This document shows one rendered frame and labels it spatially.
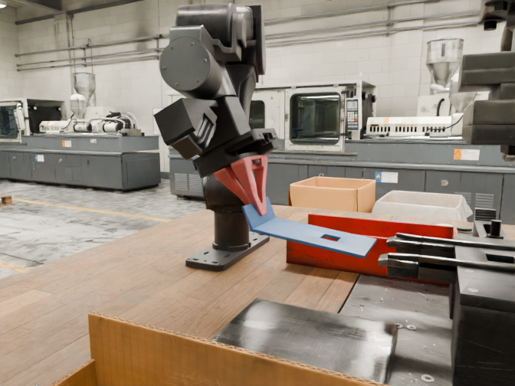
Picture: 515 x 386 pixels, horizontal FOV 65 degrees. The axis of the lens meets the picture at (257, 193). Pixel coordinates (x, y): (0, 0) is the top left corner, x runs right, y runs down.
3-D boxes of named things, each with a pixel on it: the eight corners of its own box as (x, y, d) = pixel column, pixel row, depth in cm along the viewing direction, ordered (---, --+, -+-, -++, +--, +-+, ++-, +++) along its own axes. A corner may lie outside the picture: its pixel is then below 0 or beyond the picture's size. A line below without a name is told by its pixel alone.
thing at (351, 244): (264, 217, 56) (266, 196, 55) (376, 242, 49) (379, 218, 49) (239, 228, 50) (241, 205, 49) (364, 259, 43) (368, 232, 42)
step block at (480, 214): (470, 260, 67) (474, 207, 65) (490, 263, 66) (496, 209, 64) (473, 273, 61) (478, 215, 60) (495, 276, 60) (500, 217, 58)
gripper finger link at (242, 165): (266, 214, 48) (237, 142, 48) (220, 232, 51) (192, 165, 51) (287, 204, 54) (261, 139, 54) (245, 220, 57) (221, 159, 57)
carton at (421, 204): (385, 249, 326) (388, 188, 318) (468, 260, 298) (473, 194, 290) (363, 276, 266) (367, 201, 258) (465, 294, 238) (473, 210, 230)
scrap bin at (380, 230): (307, 243, 76) (308, 213, 75) (454, 262, 66) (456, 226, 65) (286, 263, 66) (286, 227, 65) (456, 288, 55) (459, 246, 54)
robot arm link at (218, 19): (237, -1, 48) (264, 4, 75) (164, 2, 49) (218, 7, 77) (241, 103, 53) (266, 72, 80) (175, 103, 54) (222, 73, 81)
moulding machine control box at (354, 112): (343, 131, 477) (345, 98, 471) (349, 131, 497) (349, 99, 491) (359, 131, 469) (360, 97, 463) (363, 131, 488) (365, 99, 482)
